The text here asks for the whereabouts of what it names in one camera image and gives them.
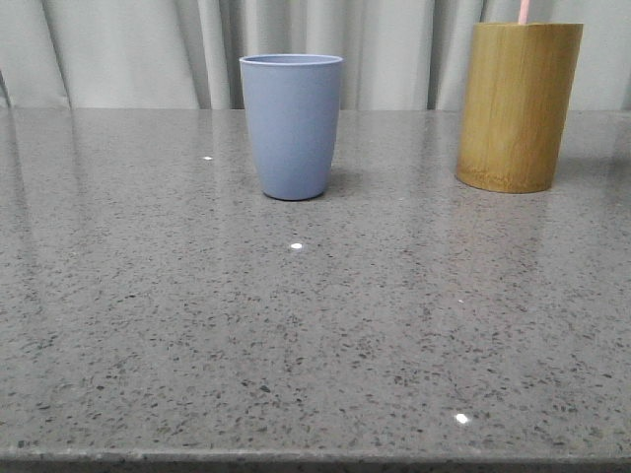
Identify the blue plastic cup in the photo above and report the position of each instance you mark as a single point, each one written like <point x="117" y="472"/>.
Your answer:
<point x="292" y="104"/>

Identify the pink chopstick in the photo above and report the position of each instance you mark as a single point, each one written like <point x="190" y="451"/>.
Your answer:
<point x="523" y="12"/>

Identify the bamboo cylindrical holder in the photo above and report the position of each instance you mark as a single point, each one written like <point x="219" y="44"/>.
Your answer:
<point x="519" y="83"/>

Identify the grey-white pleated curtain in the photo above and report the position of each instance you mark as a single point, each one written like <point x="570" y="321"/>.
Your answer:
<point x="398" y="55"/>

